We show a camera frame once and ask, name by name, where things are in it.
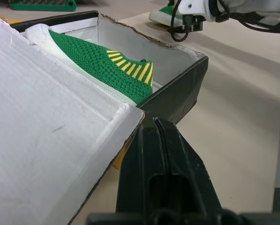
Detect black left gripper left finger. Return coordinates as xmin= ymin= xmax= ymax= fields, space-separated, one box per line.
xmin=115 ymin=118 xmax=172 ymax=214

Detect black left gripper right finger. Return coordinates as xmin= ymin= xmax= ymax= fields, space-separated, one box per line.
xmin=154 ymin=116 xmax=223 ymax=213

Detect green knit shoe white sole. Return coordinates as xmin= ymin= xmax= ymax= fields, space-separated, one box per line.
xmin=149 ymin=5 xmax=185 ymax=27

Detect black shoebox with white inside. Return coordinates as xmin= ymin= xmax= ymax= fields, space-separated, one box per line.
xmin=0 ymin=9 xmax=210 ymax=225

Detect green knit shoe yellow stripes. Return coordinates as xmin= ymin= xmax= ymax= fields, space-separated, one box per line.
xmin=25 ymin=23 xmax=154 ymax=105

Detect green plastic rack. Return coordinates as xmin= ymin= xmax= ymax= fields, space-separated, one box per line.
xmin=8 ymin=0 xmax=76 ymax=12

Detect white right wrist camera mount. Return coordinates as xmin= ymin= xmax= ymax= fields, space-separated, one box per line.
xmin=176 ymin=0 xmax=217 ymax=22

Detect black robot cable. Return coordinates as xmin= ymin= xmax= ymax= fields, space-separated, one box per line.
xmin=169 ymin=0 xmax=280 ymax=43

